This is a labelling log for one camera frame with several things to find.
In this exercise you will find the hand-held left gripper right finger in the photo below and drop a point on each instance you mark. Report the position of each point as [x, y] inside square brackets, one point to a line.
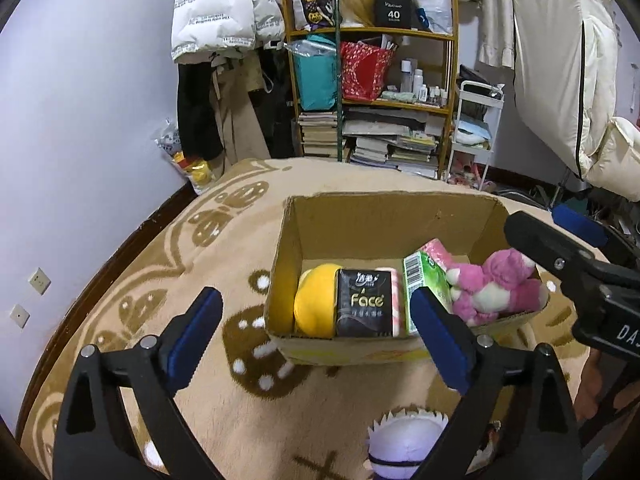
[442, 340]

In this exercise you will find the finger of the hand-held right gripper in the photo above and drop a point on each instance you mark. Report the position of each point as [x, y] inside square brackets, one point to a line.
[577, 225]
[540, 242]

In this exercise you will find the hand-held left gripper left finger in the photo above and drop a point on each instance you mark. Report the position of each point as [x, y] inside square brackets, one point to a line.
[195, 342]

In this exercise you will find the pink plush bear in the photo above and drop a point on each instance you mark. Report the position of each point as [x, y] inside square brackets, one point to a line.
[500, 275]

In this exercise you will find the pink striped tissue pack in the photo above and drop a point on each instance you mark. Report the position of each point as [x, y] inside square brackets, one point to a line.
[398, 305]

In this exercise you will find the green tissue pack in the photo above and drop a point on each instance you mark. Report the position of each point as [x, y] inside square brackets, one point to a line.
[425, 272]

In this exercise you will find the black tissue pack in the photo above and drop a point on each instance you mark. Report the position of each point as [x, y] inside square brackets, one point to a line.
[365, 305]

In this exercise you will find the pink patterned tissue pack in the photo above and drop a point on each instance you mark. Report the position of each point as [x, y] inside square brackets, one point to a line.
[436, 251]

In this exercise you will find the purple plush doll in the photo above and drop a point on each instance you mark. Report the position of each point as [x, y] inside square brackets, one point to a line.
[405, 445]

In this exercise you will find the yellow plush toy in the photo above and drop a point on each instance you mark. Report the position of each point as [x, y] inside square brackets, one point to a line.
[315, 305]

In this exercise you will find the cardboard box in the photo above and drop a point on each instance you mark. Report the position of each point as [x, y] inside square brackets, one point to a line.
[380, 225]

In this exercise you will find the person's right hand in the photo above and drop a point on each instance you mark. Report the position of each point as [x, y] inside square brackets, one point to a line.
[590, 385]

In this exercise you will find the chair base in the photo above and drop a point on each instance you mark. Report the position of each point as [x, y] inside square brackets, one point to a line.
[560, 190]

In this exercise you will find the pink slippers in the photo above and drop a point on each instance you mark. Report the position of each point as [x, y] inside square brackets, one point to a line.
[487, 186]

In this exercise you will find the pink toys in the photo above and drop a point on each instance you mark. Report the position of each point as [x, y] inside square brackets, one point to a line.
[462, 175]

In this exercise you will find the white trolley cart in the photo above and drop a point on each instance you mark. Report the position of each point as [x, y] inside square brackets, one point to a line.
[472, 146]

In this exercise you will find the blue white cloth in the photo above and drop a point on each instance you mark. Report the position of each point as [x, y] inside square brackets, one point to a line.
[472, 132]

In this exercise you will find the cream garment cover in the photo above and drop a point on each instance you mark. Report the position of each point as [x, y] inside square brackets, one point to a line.
[545, 60]

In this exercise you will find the messy pile of books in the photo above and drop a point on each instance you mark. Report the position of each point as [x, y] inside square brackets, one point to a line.
[390, 150]

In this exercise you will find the black pouch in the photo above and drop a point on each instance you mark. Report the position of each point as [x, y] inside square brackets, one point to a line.
[475, 75]

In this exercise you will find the plastic bag with yellow toys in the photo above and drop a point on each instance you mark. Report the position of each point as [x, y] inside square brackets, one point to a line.
[172, 142]

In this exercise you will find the pale green pouch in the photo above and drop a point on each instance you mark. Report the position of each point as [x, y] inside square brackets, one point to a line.
[397, 96]

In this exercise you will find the row of cosmetic bottles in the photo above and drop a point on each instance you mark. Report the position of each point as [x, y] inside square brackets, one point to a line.
[407, 75]

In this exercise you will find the beige trench coat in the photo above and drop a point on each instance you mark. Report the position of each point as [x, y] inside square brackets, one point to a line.
[240, 120]

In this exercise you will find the dark hanging coat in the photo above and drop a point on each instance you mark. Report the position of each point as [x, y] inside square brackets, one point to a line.
[197, 110]

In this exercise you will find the wooden shelf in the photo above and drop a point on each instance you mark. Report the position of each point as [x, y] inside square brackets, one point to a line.
[425, 36]

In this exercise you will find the neat stack of books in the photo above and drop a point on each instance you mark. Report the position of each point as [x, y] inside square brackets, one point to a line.
[317, 135]

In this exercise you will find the red patterned bag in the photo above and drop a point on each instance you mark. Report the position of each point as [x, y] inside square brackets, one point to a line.
[362, 72]

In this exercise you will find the black hanging garment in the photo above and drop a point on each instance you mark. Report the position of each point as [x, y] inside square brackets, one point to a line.
[277, 110]

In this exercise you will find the white plastic bag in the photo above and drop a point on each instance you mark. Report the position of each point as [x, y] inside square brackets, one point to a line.
[435, 0]

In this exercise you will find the black box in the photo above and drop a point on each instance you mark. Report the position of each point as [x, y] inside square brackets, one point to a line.
[392, 10]

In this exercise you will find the teal bag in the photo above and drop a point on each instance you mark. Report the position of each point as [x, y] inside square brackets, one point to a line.
[315, 80]

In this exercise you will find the blonde wig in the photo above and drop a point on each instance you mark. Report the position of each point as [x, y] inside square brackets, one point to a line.
[357, 2]

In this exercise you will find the clear plastic bag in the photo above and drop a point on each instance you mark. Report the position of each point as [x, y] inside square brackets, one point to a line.
[310, 46]

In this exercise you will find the white puffer jacket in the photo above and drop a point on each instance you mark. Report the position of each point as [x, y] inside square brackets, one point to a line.
[215, 15]

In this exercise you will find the wall socket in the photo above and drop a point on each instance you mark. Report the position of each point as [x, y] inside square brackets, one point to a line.
[20, 315]
[39, 280]

